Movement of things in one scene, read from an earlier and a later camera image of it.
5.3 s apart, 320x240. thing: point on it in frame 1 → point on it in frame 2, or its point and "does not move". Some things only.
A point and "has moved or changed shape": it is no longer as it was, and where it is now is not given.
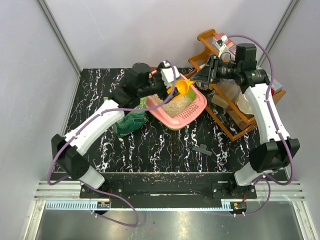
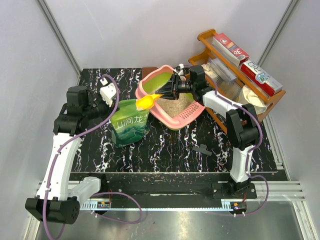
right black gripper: x=209 y=72 → x=170 y=90
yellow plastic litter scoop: x=182 y=85 has moved or changed shape
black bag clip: x=202 y=149 does not move
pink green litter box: x=175 y=113 does not move
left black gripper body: x=155 y=85 → x=99 y=108
